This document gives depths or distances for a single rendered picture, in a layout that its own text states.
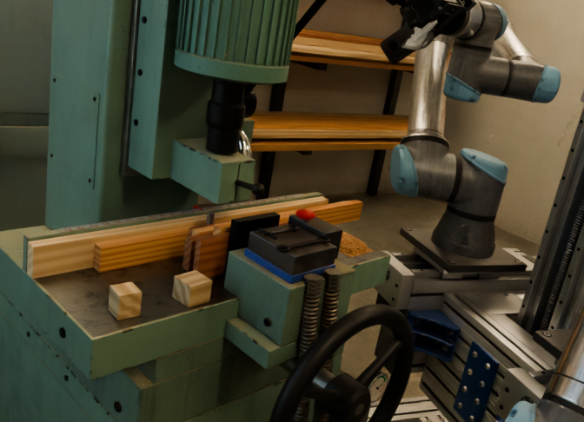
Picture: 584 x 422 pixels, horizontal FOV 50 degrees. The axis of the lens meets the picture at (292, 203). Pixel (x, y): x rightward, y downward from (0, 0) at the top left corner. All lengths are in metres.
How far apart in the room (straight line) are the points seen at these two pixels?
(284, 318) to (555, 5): 3.83
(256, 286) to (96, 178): 0.39
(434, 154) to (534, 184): 3.05
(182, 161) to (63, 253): 0.25
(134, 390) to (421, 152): 0.85
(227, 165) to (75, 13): 0.40
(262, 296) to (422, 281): 0.66
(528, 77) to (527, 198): 3.22
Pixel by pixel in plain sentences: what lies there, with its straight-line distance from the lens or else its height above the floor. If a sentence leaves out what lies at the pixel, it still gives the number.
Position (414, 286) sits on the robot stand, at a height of 0.74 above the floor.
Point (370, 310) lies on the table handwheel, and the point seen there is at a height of 0.95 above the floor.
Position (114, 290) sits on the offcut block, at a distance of 0.84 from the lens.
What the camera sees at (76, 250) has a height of 0.93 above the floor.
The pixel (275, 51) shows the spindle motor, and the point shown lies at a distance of 0.92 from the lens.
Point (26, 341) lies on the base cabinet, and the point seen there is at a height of 0.67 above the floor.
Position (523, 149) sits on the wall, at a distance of 4.52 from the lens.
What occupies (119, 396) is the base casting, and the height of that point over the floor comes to 0.76.
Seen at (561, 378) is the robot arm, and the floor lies 1.01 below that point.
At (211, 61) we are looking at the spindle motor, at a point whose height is 1.22.
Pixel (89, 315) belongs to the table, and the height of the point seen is 0.90.
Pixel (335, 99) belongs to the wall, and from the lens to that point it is 4.27.
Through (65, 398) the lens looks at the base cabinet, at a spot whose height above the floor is 0.65.
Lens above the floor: 1.33
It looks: 18 degrees down
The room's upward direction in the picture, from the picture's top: 10 degrees clockwise
